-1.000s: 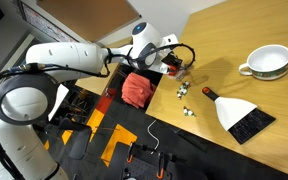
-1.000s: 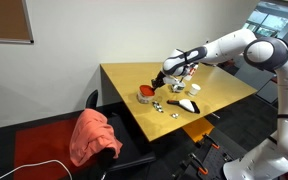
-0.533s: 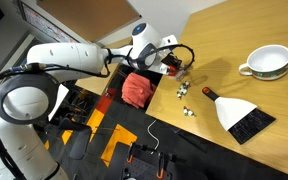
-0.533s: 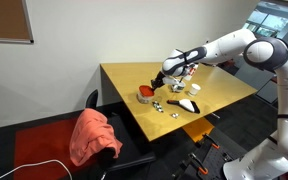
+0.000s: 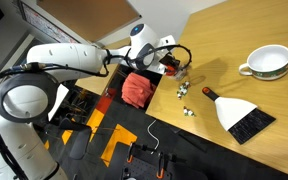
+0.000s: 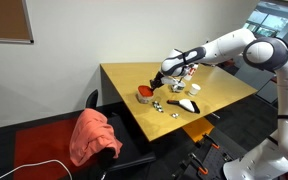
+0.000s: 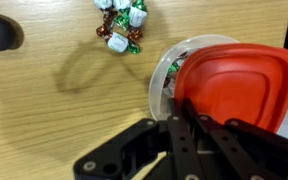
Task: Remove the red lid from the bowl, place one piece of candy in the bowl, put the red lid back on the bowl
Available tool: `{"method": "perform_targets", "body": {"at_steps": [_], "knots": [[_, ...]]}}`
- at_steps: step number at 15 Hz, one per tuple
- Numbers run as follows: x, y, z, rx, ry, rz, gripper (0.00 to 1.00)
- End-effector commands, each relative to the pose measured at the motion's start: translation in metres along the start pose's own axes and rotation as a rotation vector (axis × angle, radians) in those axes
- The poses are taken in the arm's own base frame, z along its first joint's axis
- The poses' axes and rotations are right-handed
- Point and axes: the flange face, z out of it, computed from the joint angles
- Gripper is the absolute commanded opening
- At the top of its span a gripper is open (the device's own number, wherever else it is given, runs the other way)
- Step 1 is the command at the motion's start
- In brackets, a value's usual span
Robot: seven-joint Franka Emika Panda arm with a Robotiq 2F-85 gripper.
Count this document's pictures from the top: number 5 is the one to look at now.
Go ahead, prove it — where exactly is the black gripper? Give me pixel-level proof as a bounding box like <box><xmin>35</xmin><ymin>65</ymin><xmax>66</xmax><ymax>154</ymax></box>
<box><xmin>158</xmin><ymin>53</ymin><xmax>187</xmax><ymax>75</ymax></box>

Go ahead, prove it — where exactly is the salmon pink cloth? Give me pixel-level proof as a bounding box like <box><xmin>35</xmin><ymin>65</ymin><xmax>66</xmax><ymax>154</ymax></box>
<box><xmin>121</xmin><ymin>72</ymin><xmax>157</xmax><ymax>110</ymax></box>

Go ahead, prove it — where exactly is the white brush with black bristles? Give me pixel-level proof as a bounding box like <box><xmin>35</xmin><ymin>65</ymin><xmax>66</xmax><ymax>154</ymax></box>
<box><xmin>201</xmin><ymin>86</ymin><xmax>277</xmax><ymax>146</ymax></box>

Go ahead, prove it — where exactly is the white soup mug green band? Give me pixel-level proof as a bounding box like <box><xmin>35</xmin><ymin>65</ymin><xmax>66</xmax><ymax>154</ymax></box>
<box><xmin>238</xmin><ymin>44</ymin><xmax>288</xmax><ymax>81</ymax></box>

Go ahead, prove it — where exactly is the black orange bar clamp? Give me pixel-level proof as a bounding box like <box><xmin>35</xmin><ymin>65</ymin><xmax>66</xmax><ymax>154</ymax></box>
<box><xmin>156</xmin><ymin>151</ymin><xmax>167</xmax><ymax>180</ymax></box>
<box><xmin>126</xmin><ymin>143</ymin><xmax>135</xmax><ymax>164</ymax></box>

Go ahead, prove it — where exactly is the brown cork board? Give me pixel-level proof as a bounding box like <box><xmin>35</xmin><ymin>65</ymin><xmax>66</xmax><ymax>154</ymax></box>
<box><xmin>35</xmin><ymin>0</ymin><xmax>142</xmax><ymax>43</ymax></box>

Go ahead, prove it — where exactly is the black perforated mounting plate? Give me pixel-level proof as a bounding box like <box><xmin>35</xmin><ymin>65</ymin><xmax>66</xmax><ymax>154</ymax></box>
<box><xmin>120</xmin><ymin>142</ymin><xmax>209</xmax><ymax>180</ymax></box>

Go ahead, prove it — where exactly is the white flat panel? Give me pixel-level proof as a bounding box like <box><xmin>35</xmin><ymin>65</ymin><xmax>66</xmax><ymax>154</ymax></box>
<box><xmin>47</xmin><ymin>83</ymin><xmax>70</xmax><ymax>122</ymax></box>

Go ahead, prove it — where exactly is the dark grey office chair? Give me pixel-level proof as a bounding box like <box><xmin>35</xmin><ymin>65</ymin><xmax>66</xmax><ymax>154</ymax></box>
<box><xmin>58</xmin><ymin>118</ymin><xmax>94</xmax><ymax>161</ymax></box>

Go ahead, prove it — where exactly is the framed whiteboard with writing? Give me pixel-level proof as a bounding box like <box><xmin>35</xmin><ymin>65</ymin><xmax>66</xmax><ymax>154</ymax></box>
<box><xmin>17</xmin><ymin>0</ymin><xmax>86</xmax><ymax>52</ymax></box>

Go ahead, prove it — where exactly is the white cable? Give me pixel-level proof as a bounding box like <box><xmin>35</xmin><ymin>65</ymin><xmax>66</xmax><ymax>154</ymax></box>
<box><xmin>146</xmin><ymin>119</ymin><xmax>161</xmax><ymax>152</ymax></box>

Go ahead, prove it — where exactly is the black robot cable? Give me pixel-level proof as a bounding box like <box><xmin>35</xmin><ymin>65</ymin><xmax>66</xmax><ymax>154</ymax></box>
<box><xmin>0</xmin><ymin>43</ymin><xmax>193</xmax><ymax>180</ymax></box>

